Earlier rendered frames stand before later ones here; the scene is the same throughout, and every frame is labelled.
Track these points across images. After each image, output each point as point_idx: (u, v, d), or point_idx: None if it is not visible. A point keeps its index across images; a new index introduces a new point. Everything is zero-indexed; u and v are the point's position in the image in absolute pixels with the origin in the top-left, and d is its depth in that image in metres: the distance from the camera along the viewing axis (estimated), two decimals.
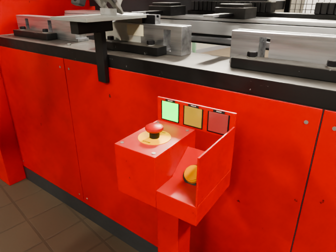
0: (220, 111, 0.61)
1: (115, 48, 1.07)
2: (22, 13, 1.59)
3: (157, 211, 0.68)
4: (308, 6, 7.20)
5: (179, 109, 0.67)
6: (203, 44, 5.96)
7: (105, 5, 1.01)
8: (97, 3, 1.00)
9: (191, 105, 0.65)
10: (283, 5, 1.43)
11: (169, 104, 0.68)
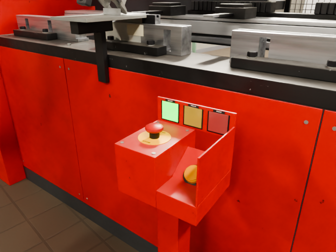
0: (220, 111, 0.61)
1: (115, 48, 1.07)
2: (22, 13, 1.59)
3: (157, 211, 0.68)
4: (308, 6, 7.20)
5: (179, 109, 0.67)
6: (203, 44, 5.96)
7: (109, 5, 1.02)
8: (101, 3, 1.01)
9: (191, 105, 0.65)
10: (283, 5, 1.43)
11: (169, 104, 0.68)
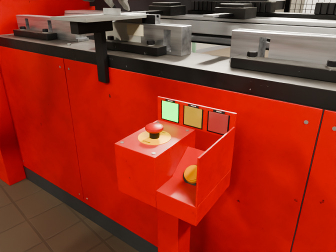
0: (220, 111, 0.61)
1: (115, 48, 1.07)
2: (22, 13, 1.59)
3: (157, 211, 0.68)
4: (308, 6, 7.20)
5: (179, 109, 0.67)
6: (203, 44, 5.96)
7: (111, 2, 1.02)
8: None
9: (191, 105, 0.65)
10: (283, 5, 1.43)
11: (169, 104, 0.68)
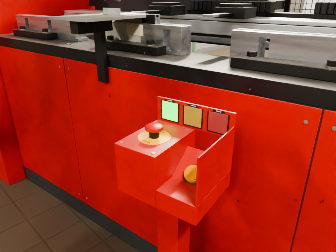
0: (220, 111, 0.61)
1: (115, 48, 1.07)
2: (22, 13, 1.59)
3: (157, 211, 0.68)
4: (308, 6, 7.20)
5: (179, 109, 0.67)
6: (203, 44, 5.96)
7: None
8: None
9: (191, 105, 0.65)
10: (283, 5, 1.43)
11: (169, 104, 0.68)
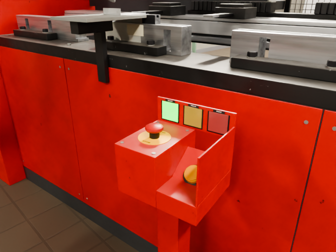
0: (220, 111, 0.61)
1: (115, 48, 1.07)
2: (22, 13, 1.59)
3: (157, 211, 0.68)
4: (308, 6, 7.20)
5: (179, 109, 0.67)
6: (203, 44, 5.96)
7: None
8: None
9: (191, 105, 0.65)
10: (283, 5, 1.43)
11: (169, 104, 0.68)
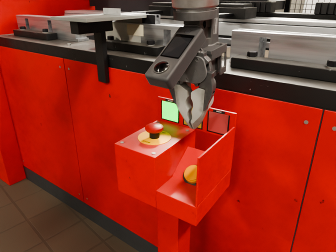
0: (220, 111, 0.61)
1: (115, 48, 1.07)
2: (22, 13, 1.59)
3: (157, 211, 0.68)
4: (308, 6, 7.20)
5: None
6: None
7: (190, 111, 0.55)
8: (178, 103, 0.54)
9: None
10: (283, 5, 1.43)
11: (169, 104, 0.68)
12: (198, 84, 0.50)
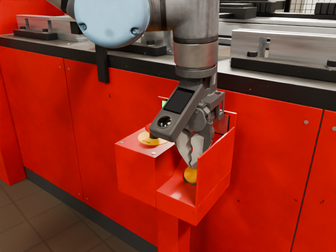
0: (220, 111, 0.61)
1: (115, 48, 1.07)
2: (22, 13, 1.59)
3: (157, 211, 0.68)
4: (308, 6, 7.20)
5: None
6: None
7: (190, 153, 0.58)
8: (178, 146, 0.58)
9: None
10: (283, 5, 1.43)
11: None
12: (198, 131, 0.54)
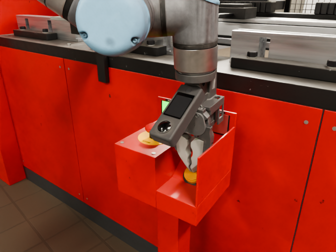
0: (220, 111, 0.61)
1: None
2: (22, 13, 1.59)
3: (157, 211, 0.68)
4: (308, 6, 7.20)
5: None
6: None
7: (189, 156, 0.59)
8: (178, 150, 0.58)
9: None
10: (283, 5, 1.43)
11: None
12: (198, 135, 0.54)
